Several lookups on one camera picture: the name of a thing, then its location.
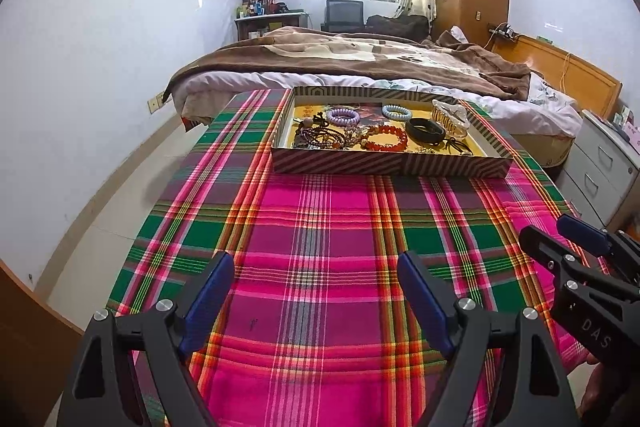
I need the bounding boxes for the wooden door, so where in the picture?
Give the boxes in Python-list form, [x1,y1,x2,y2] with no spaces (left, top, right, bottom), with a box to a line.
[0,257,83,427]

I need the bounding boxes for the clear hair claw clip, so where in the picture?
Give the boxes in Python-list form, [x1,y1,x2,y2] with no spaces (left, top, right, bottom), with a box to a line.
[431,99,473,138]

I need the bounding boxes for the dark brown bag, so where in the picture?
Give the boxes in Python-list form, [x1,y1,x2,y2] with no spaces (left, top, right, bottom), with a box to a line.
[366,13,431,40]

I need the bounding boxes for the small desk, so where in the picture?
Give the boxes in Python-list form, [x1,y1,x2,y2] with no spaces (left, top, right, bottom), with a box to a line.
[234,11,308,42]

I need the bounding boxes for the grey drawer nightstand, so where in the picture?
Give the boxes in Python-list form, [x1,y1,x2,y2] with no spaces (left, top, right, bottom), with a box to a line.
[555,109,640,228]

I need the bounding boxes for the striped cardboard tray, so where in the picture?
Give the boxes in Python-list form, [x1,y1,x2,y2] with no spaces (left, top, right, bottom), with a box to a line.
[270,86,515,180]

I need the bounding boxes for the pink plaid tablecloth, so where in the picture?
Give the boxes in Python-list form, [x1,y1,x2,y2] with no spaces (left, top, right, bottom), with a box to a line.
[105,88,616,427]

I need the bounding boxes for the orange bead bracelet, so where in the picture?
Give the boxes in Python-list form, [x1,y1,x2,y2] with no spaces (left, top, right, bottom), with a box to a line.
[361,124,409,152]

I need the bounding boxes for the bed mattress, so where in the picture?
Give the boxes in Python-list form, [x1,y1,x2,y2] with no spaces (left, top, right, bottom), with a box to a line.
[510,134,573,168]

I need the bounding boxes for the black bangle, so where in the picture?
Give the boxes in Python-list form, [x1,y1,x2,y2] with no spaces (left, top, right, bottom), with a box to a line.
[405,118,447,145]

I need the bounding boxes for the person's right hand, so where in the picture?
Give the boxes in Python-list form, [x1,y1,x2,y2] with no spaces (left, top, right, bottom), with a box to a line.
[577,352,623,415]

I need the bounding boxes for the group of bottles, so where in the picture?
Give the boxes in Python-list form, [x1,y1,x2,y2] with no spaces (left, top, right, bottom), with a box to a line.
[236,0,291,18]

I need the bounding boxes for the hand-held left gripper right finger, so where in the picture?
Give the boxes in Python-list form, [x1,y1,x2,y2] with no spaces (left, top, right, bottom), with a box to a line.
[396,249,583,427]

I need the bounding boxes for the black office chair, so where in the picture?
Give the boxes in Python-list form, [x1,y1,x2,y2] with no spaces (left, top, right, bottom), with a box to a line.
[320,0,366,32]

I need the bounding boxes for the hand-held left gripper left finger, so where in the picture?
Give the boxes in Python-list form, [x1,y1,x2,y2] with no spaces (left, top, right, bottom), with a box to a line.
[57,251,236,427]

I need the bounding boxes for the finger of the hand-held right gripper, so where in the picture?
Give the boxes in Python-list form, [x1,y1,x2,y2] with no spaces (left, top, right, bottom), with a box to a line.
[518,225,601,303]
[556,213,640,268]

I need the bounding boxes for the purple spiral hair tie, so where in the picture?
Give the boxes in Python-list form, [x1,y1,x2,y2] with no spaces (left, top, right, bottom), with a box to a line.
[326,107,362,126]

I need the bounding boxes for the white floral quilt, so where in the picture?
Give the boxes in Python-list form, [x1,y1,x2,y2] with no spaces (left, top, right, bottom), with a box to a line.
[180,72,583,138]

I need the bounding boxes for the dark bead bracelet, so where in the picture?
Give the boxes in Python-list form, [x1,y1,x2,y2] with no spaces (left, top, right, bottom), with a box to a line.
[291,127,351,152]

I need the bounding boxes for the white pillow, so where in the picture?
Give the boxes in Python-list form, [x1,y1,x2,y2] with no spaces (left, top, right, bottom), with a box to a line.
[437,26,471,48]

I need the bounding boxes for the wooden headboard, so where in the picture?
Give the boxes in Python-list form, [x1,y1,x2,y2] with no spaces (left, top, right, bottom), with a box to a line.
[487,34,623,120]

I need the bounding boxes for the brown plush blanket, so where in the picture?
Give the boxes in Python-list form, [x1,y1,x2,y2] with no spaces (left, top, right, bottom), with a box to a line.
[167,26,532,102]

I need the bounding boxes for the black cord pendant necklace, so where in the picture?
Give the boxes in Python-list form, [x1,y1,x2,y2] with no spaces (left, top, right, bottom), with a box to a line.
[440,136,476,156]

